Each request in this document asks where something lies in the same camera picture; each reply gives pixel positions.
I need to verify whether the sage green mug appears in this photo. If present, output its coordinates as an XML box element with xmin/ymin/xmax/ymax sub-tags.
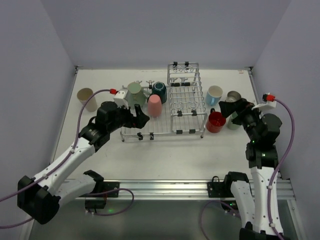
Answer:
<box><xmin>126</xmin><ymin>82</ymin><xmax>151</xmax><ymax>108</ymax></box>

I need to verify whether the left controller box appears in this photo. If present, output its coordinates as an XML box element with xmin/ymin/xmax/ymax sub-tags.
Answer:
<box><xmin>84</xmin><ymin>199</ymin><xmax>107</xmax><ymax>213</ymax></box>

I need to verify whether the light blue mug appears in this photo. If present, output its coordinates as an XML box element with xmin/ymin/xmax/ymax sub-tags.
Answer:
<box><xmin>205</xmin><ymin>85</ymin><xmax>223</xmax><ymax>106</ymax></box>

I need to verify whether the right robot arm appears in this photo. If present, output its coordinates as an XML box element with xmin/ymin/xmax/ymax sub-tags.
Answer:
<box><xmin>219</xmin><ymin>95</ymin><xmax>285</xmax><ymax>240</ymax></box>

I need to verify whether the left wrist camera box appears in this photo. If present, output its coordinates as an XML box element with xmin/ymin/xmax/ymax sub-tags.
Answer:
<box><xmin>113</xmin><ymin>89</ymin><xmax>130</xmax><ymax>109</ymax></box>

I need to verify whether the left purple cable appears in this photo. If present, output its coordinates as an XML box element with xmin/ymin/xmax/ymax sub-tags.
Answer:
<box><xmin>0</xmin><ymin>87</ymin><xmax>135</xmax><ymax>230</ymax></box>

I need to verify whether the silver wire dish rack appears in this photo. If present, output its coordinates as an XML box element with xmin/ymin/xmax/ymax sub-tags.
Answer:
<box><xmin>120</xmin><ymin>61</ymin><xmax>208</xmax><ymax>142</ymax></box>

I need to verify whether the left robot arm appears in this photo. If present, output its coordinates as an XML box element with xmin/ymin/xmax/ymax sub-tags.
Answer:
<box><xmin>17</xmin><ymin>101</ymin><xmax>150</xmax><ymax>225</ymax></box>

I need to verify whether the tall beige cup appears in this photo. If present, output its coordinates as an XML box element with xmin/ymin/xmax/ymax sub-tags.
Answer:
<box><xmin>76</xmin><ymin>87</ymin><xmax>98</xmax><ymax>113</ymax></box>

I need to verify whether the right controller box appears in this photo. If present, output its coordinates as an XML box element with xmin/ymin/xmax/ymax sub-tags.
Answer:
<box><xmin>220</xmin><ymin>200</ymin><xmax>240</xmax><ymax>215</ymax></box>

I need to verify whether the cream brown cup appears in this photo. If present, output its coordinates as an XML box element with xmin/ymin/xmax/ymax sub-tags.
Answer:
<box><xmin>225</xmin><ymin>90</ymin><xmax>242</xmax><ymax>103</ymax></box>

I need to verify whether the pink cup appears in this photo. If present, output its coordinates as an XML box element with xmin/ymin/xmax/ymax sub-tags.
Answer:
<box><xmin>147</xmin><ymin>94</ymin><xmax>162</xmax><ymax>117</ymax></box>

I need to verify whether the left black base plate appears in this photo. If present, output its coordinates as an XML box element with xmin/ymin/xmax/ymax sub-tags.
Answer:
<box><xmin>101</xmin><ymin>181</ymin><xmax>120</xmax><ymax>199</ymax></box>

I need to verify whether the controller box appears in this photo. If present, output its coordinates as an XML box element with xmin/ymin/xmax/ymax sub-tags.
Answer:
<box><xmin>220</xmin><ymin>200</ymin><xmax>240</xmax><ymax>215</ymax></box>
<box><xmin>84</xmin><ymin>199</ymin><xmax>107</xmax><ymax>213</ymax></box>

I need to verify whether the dark teal mug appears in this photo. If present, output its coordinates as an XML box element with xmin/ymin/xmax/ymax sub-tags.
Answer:
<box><xmin>151</xmin><ymin>81</ymin><xmax>167</xmax><ymax>104</ymax></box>

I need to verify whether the light green cup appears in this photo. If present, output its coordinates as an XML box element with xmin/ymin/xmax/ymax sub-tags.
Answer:
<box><xmin>226</xmin><ymin>111</ymin><xmax>241</xmax><ymax>131</ymax></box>

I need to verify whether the aluminium mounting rail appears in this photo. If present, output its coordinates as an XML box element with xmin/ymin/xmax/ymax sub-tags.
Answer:
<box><xmin>59</xmin><ymin>178</ymin><xmax>293</xmax><ymax>201</ymax></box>

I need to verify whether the red mug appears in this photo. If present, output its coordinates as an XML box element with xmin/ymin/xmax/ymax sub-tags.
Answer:
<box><xmin>206</xmin><ymin>108</ymin><xmax>227</xmax><ymax>133</ymax></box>

